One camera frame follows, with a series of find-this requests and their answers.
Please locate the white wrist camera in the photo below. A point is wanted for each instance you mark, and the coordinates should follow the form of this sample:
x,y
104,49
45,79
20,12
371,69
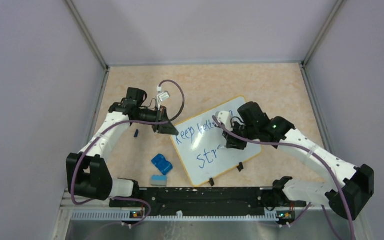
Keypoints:
x,y
161,96
224,118

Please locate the white slotted cable duct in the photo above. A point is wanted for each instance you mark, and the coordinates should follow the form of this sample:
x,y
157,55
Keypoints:
x,y
127,216

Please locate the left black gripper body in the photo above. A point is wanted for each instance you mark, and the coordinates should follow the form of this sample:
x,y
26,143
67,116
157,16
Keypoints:
x,y
148,115

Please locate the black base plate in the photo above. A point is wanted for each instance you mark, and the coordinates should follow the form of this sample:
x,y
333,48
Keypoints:
x,y
208,201

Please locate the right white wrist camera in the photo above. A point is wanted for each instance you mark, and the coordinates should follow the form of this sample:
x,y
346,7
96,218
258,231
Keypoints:
x,y
224,118

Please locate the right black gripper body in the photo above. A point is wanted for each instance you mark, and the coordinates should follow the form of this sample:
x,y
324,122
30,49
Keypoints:
x,y
247,130

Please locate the grey blue toy brick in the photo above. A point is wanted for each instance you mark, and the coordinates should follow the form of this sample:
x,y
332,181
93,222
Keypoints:
x,y
159,180

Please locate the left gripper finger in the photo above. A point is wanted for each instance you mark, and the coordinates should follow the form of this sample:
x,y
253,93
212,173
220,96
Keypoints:
x,y
163,115
166,129

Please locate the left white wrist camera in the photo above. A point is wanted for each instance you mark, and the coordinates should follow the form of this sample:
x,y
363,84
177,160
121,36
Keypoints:
x,y
161,96

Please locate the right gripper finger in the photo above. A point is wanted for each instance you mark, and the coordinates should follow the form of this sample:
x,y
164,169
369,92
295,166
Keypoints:
x,y
241,145
231,142

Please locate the yellow framed whiteboard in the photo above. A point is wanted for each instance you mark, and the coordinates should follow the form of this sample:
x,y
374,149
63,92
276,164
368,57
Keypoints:
x,y
198,141

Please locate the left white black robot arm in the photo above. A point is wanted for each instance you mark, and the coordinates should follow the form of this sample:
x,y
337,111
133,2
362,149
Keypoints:
x,y
88,175

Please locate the whiteboard wire stand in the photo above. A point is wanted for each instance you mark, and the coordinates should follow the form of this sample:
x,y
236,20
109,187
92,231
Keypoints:
x,y
240,167

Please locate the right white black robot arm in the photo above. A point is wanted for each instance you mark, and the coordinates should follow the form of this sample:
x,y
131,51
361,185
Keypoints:
x,y
347,188

